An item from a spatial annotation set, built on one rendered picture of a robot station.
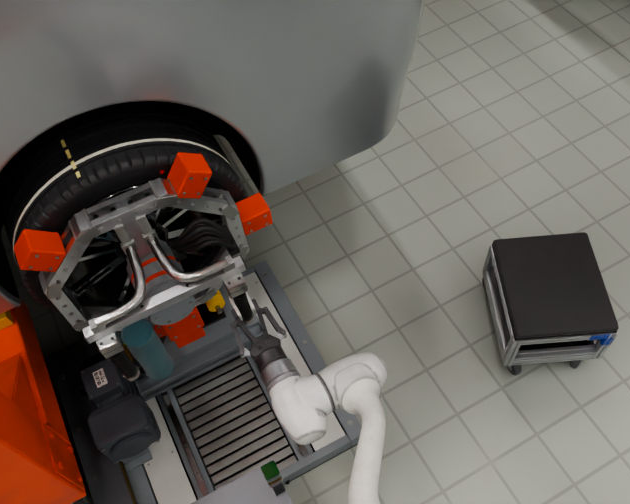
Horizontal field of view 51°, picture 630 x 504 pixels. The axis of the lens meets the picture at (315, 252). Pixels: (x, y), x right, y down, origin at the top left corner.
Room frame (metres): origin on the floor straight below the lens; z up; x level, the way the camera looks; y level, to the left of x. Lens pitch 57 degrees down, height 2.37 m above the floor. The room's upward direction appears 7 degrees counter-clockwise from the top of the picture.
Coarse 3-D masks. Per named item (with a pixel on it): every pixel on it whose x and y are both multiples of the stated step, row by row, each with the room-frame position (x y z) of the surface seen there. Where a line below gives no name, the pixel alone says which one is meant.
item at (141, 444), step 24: (96, 360) 0.96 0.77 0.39; (96, 384) 0.86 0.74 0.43; (120, 384) 0.85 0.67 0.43; (96, 408) 0.81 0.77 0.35; (120, 408) 0.78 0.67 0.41; (144, 408) 0.77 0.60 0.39; (96, 432) 0.71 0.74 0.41; (120, 432) 0.70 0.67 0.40; (144, 432) 0.71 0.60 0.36; (120, 456) 0.66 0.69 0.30; (144, 456) 0.72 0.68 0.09
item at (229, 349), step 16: (256, 320) 1.15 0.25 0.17; (240, 336) 1.10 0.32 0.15; (256, 336) 1.09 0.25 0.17; (128, 352) 1.08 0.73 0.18; (208, 352) 1.06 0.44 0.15; (224, 352) 1.04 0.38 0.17; (176, 368) 1.01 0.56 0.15; (192, 368) 0.99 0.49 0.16; (208, 368) 1.01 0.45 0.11; (144, 384) 0.96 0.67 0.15; (160, 384) 0.94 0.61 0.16; (176, 384) 0.96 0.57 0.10
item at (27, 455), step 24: (0, 408) 0.58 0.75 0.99; (0, 432) 0.51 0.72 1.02; (24, 432) 0.56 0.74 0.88; (48, 432) 0.61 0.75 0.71; (0, 456) 0.48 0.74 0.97; (24, 456) 0.49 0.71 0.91; (48, 456) 0.54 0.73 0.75; (72, 456) 0.59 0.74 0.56; (0, 480) 0.46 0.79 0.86; (24, 480) 0.47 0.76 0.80; (48, 480) 0.48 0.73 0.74; (72, 480) 0.50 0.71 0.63
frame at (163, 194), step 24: (144, 192) 1.05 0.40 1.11; (168, 192) 1.04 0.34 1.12; (216, 192) 1.12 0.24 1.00; (96, 216) 1.01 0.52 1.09; (120, 216) 0.98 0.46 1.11; (72, 240) 0.95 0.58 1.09; (240, 240) 1.08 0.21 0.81; (72, 264) 0.93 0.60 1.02; (48, 288) 0.89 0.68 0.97; (216, 288) 1.04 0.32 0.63; (72, 312) 0.90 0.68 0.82; (96, 312) 0.95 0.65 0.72
